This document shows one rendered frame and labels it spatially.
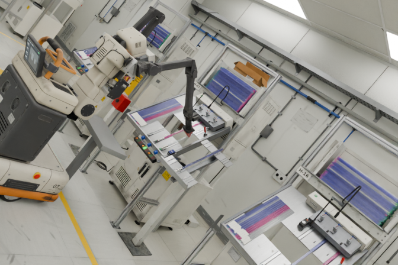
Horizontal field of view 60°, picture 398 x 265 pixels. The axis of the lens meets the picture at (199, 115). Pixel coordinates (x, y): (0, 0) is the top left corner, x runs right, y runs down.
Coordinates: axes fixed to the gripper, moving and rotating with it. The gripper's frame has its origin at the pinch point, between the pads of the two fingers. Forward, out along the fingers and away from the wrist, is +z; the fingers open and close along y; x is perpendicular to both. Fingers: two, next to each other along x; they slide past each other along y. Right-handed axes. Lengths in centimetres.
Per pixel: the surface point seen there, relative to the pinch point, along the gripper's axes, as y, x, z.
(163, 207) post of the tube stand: -32, 46, 32
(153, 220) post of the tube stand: -32, 57, 41
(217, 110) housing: 9.9, -39.8, -4.1
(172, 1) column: 307, -176, 9
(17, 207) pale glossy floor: -8, 140, -14
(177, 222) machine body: -7, 19, 105
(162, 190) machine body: -6, 33, 46
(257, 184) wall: 4, -108, 141
